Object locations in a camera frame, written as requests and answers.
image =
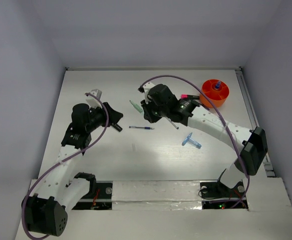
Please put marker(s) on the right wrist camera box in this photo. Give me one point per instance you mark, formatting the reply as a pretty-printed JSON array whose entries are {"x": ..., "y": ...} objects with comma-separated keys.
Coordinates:
[{"x": 146, "y": 87}]

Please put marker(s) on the green translucent pen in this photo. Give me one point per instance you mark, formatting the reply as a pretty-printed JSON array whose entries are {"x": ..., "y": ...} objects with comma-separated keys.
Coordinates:
[{"x": 137, "y": 107}]

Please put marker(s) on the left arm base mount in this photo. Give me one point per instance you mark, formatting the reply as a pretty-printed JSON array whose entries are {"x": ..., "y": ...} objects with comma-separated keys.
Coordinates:
[{"x": 100, "y": 200}]

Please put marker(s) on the light blue translucent pen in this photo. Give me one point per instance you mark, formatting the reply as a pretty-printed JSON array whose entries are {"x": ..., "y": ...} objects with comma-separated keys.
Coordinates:
[{"x": 191, "y": 141}]

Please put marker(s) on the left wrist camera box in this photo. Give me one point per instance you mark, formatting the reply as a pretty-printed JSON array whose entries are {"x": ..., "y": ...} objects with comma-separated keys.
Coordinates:
[{"x": 93, "y": 98}]

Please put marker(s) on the pink black highlighter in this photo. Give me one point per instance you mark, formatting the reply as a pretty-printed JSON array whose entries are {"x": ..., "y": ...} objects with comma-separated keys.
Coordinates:
[{"x": 188, "y": 96}]

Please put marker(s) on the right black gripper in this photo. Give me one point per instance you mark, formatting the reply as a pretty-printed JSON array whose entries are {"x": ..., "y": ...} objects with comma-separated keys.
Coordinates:
[{"x": 146, "y": 106}]

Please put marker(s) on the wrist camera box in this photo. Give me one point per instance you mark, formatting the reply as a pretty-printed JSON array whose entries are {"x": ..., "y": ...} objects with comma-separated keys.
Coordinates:
[
  {"x": 146, "y": 87},
  {"x": 93, "y": 98}
]

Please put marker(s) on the blue ballpoint pen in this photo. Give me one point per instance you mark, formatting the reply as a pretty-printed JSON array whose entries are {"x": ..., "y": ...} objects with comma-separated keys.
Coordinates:
[{"x": 141, "y": 127}]

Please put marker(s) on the blue capped white marker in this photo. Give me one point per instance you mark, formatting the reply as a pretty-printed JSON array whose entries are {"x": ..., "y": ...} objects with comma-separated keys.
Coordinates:
[{"x": 175, "y": 126}]

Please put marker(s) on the orange black highlighter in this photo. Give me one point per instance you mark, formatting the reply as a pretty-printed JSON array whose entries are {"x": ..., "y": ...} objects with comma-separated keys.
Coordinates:
[{"x": 118, "y": 127}]

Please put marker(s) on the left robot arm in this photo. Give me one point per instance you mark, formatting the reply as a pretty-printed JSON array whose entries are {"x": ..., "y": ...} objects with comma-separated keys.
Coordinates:
[{"x": 46, "y": 206}]

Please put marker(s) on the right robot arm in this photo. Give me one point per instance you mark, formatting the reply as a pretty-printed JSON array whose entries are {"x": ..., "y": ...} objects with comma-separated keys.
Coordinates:
[{"x": 252, "y": 145}]

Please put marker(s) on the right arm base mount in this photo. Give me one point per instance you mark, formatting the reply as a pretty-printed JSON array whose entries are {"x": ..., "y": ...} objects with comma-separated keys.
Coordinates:
[{"x": 216, "y": 195}]

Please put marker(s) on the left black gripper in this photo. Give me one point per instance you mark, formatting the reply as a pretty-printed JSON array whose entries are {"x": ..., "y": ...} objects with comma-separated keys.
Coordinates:
[{"x": 114, "y": 116}]

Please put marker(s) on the orange round compartment container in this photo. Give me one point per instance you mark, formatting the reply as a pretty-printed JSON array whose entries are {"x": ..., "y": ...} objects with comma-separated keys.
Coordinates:
[{"x": 217, "y": 97}]

